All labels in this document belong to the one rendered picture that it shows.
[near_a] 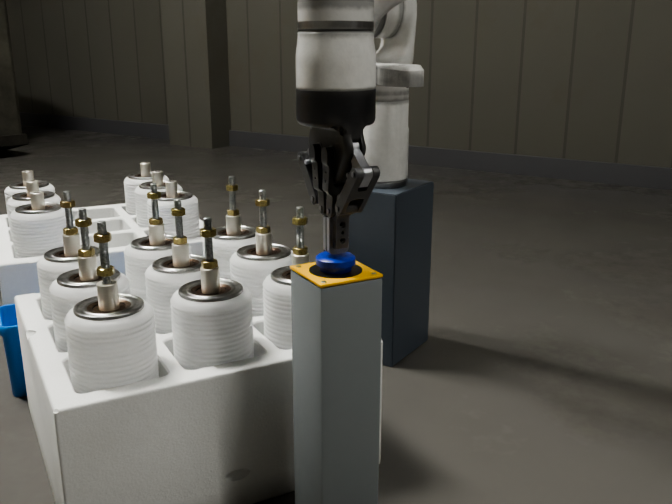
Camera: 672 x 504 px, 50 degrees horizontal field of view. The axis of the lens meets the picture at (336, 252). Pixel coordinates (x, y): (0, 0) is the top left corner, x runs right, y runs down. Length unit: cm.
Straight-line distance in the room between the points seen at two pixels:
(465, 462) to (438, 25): 243
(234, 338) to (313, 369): 15
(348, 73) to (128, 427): 43
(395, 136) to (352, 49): 55
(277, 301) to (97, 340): 22
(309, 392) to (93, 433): 23
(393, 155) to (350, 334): 54
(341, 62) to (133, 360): 39
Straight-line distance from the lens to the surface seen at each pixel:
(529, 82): 307
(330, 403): 74
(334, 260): 71
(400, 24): 120
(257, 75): 375
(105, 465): 84
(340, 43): 66
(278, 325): 90
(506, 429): 110
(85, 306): 85
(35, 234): 134
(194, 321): 84
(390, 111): 119
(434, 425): 109
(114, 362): 82
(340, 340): 72
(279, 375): 86
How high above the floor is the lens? 54
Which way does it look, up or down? 16 degrees down
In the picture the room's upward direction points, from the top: straight up
